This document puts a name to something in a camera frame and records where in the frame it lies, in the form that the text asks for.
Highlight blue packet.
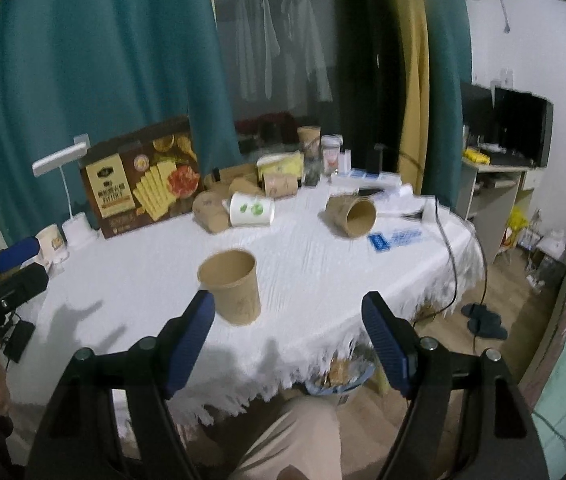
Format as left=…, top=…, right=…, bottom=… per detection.
left=350, top=168, right=404, bottom=186

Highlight white power adapter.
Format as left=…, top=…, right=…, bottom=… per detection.
left=420, top=197, right=440, bottom=225

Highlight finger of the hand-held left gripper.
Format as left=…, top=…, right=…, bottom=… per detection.
left=0, top=236, right=40, bottom=272
left=0, top=262, right=50, bottom=311

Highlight black cable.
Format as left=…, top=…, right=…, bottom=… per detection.
left=415, top=200, right=488, bottom=321

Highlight blue card pack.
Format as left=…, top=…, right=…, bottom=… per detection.
left=367, top=232, right=394, bottom=253

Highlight white printed cup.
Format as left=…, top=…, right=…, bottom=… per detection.
left=36, top=224, right=70, bottom=264

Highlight white hanging shirt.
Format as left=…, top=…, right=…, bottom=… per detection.
left=235, top=0, right=282, bottom=102
left=282, top=0, right=335, bottom=104

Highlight teal curtain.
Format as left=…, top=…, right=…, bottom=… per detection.
left=0, top=0, right=239, bottom=248
left=415, top=0, right=474, bottom=221

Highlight brown printed paper cup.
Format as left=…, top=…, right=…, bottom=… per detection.
left=263, top=172, right=299, bottom=198

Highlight brown cracker box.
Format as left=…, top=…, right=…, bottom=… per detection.
left=79, top=116, right=200, bottom=239

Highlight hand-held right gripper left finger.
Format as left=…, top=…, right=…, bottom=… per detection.
left=26, top=289, right=216, bottom=480

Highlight glass jar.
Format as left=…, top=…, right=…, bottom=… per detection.
left=302, top=152, right=323, bottom=187

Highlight yellow tub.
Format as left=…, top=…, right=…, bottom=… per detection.
left=256, top=151, right=305, bottom=176

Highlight plain brown paper cup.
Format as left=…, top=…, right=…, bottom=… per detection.
left=197, top=248, right=262, bottom=326

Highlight white green-print paper cup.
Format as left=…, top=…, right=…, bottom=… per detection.
left=229, top=192, right=277, bottom=227

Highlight black monitor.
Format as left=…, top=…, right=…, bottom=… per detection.
left=460, top=82, right=554, bottom=168

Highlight tall brown paper cup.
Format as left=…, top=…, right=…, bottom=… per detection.
left=297, top=125, right=323, bottom=153

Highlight yellow plastic bag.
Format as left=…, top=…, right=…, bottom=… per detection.
left=505, top=205, right=528, bottom=248

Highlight grey desk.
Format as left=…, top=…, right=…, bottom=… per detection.
left=463, top=157, right=534, bottom=262

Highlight white desk lamp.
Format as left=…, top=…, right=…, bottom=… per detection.
left=32, top=141, right=98, bottom=250

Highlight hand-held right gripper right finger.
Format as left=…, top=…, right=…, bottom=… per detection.
left=360, top=290, right=551, bottom=480

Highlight white-lid jar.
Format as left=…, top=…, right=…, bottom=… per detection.
left=321, top=135, right=344, bottom=175

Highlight yellow curtain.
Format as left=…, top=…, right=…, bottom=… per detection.
left=388, top=0, right=431, bottom=196

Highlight white tablecloth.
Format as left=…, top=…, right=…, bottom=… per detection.
left=8, top=180, right=486, bottom=428

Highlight trash bin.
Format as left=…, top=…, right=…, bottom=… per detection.
left=305, top=357, right=376, bottom=407

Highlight white blue-print packet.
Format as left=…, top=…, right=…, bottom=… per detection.
left=388, top=226, right=424, bottom=247

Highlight person's leg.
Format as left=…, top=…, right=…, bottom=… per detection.
left=225, top=396, right=404, bottom=480

